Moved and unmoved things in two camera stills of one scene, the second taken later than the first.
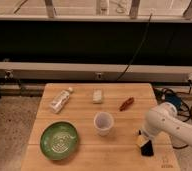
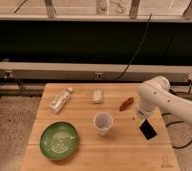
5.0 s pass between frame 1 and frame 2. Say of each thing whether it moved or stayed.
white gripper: moved
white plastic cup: stayed
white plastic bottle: stayed
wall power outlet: stayed
